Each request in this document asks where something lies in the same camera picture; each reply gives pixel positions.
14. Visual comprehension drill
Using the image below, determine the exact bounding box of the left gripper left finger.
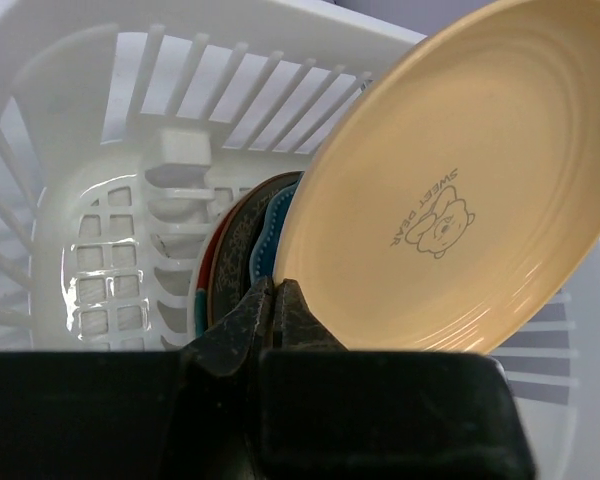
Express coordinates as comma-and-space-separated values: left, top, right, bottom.
181, 277, 273, 375

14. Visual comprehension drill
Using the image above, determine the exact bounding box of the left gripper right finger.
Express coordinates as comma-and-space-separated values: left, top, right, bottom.
273, 279, 346, 352

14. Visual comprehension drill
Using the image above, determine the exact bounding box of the teal scalloped plate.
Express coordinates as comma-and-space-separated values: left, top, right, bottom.
249, 181, 299, 284

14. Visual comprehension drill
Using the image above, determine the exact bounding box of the red plate with teal flower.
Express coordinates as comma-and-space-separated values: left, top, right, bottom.
188, 199, 241, 337

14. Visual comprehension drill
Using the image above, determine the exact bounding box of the grey plate with deer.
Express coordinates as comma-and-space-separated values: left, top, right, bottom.
206, 171, 301, 327

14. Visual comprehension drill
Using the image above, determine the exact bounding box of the round yellow plate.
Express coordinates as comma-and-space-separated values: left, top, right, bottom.
273, 1, 600, 353

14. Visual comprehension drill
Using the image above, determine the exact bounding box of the white plastic dish bin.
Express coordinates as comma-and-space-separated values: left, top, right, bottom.
0, 1, 600, 479

